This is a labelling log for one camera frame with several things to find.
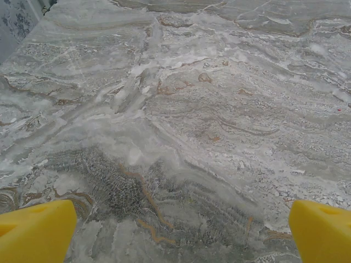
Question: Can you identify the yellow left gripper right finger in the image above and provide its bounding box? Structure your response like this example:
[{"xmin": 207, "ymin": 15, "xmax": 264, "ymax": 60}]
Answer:
[{"xmin": 288, "ymin": 199, "xmax": 351, "ymax": 263}]

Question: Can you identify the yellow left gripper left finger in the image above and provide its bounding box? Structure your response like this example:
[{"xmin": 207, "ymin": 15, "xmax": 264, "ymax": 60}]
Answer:
[{"xmin": 0, "ymin": 199, "xmax": 78, "ymax": 263}]

